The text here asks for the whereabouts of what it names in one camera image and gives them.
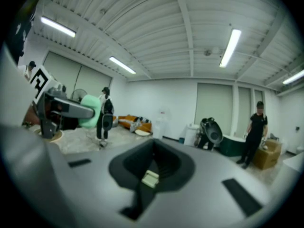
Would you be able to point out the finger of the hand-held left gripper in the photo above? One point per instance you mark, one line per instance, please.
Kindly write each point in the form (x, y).
(73, 110)

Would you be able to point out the black pedestal fan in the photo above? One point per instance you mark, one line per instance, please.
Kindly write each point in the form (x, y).
(78, 95)

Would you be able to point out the ceiling tube light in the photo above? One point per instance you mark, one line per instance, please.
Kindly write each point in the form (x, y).
(230, 48)
(122, 65)
(294, 77)
(58, 27)

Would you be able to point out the striped blanket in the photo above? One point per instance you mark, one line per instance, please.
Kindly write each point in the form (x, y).
(139, 123)

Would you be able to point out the cardboard box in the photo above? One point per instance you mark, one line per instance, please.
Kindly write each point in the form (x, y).
(267, 154)

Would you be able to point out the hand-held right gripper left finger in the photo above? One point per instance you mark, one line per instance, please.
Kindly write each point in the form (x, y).
(95, 182)

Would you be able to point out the white water dispenser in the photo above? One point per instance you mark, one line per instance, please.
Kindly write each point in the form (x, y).
(159, 127)

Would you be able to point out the black shell backpack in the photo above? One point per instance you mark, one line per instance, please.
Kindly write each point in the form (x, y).
(107, 122)
(213, 132)

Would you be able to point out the dark green bathtub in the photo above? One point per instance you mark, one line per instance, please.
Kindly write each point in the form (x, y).
(231, 146)

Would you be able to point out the orange sofa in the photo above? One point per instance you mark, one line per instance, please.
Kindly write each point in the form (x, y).
(127, 122)

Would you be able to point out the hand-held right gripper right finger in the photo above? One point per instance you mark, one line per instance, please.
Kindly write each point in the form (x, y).
(202, 198)

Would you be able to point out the white cabinet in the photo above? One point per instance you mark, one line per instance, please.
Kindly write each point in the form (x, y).
(192, 135)

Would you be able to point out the blue waste bin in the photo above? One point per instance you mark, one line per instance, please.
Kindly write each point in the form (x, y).
(181, 140)

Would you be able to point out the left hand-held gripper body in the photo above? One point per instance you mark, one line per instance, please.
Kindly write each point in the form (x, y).
(47, 89)

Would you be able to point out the green soap bar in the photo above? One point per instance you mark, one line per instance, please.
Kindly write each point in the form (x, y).
(91, 101)

